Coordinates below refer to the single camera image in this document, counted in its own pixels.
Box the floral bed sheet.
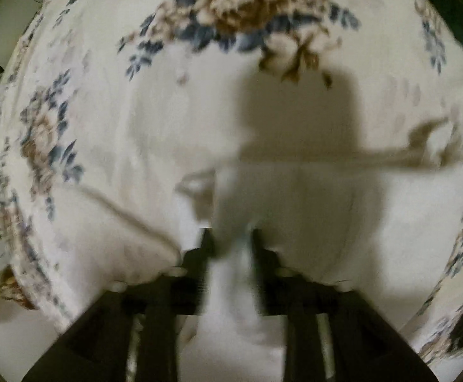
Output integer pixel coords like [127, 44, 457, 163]
[0, 0, 463, 363]

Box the white knit sweater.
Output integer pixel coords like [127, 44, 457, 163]
[58, 158, 463, 381]

